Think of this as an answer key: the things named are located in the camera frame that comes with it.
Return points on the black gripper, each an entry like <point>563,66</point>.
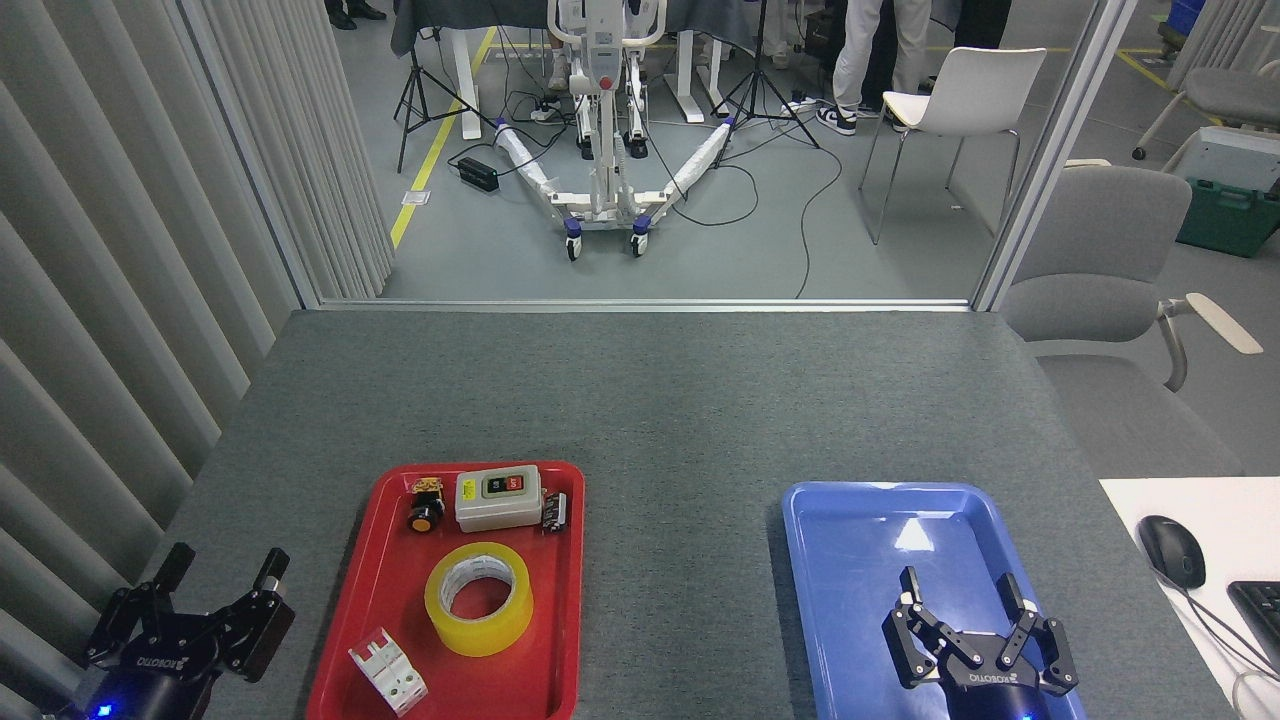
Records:
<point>150,690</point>
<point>990,695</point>

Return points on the yellow tape roll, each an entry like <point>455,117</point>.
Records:
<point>500,630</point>

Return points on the blue plastic tray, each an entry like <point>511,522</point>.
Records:
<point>850,600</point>

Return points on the black computer mouse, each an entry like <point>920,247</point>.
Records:
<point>1172,550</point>

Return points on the white circuit breaker block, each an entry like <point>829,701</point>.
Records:
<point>392,678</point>

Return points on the black orange push button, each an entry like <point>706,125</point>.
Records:
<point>425,515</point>

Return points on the black keyboard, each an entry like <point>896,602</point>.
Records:
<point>1262,615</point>

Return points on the red plastic tray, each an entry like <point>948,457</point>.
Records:
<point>470,680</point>

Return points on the grey vertical blinds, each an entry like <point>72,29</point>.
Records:
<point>100,300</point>

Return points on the grey office armchair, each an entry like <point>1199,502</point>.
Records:
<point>1100,260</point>

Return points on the green storage bin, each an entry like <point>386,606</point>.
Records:
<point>1225,220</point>

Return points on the black power strip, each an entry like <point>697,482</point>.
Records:
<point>478,174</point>

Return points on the grey box lid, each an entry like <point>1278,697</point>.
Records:
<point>1240,158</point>

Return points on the white plastic chair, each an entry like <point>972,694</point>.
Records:
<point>975,90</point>

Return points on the black tripod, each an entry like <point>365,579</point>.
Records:
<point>420,95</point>
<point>757,90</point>

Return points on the person in pale trousers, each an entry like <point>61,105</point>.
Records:
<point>865,60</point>

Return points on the grey upholstered chair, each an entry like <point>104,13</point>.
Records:
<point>1235,95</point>

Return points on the person in dark trousers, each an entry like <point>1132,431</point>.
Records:
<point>985,22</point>

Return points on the white wheeled stand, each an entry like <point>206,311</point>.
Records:
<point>603,150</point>

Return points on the white two-button switch box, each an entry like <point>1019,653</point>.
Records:
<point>498,505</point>

